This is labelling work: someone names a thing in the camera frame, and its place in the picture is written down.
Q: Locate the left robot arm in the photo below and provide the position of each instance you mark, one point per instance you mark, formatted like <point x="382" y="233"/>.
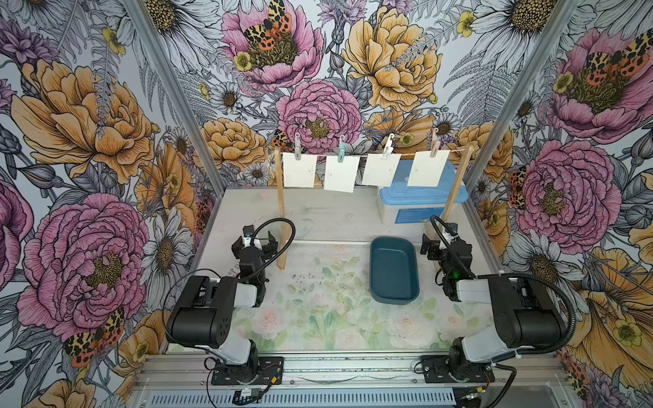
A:
<point x="202" y="316"/>

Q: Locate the white postcard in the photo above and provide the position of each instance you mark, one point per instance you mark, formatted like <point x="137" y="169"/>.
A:
<point x="299" y="172"/>
<point x="378" y="172"/>
<point x="427" y="168"/>
<point x="340" y="176"/>

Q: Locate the wooden post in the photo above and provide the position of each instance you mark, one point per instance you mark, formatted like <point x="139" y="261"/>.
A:
<point x="466" y="155"/>
<point x="282" y="260"/>

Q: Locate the aluminium front rail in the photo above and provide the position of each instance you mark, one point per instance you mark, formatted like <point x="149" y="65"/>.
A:
<point x="368" y="379"/>

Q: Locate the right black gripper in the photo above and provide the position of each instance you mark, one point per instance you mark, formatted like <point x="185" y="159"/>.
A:
<point x="434" y="247"/>

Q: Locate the teal clothespin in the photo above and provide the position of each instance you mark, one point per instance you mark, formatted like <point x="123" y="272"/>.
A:
<point x="341" y="149"/>

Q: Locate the dark teal tray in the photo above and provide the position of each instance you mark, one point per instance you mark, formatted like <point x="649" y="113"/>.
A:
<point x="393" y="272"/>

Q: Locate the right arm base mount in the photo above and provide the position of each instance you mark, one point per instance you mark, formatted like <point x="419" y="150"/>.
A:
<point x="437" y="369"/>

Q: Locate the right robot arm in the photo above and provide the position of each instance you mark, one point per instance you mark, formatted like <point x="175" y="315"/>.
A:
<point x="530" y="315"/>

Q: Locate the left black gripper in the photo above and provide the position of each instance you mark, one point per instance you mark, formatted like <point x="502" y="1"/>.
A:
<point x="270" y="248"/>

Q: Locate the right wooden post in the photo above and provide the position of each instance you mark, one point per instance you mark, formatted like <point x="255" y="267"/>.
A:
<point x="466" y="155"/>

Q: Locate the blue lidded storage box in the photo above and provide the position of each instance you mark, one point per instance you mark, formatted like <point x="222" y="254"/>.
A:
<point x="401" y="204"/>

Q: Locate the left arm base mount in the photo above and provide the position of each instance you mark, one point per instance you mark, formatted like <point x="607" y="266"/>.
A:
<point x="263" y="371"/>

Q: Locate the pink clothespin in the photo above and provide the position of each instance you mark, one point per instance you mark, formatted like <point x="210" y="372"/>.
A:
<point x="435" y="143"/>

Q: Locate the grey clothespin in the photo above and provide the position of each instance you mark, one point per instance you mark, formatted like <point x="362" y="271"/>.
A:
<point x="297" y="146"/>

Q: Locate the left wooden post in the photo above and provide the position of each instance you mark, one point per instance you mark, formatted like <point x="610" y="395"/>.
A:
<point x="282" y="260"/>

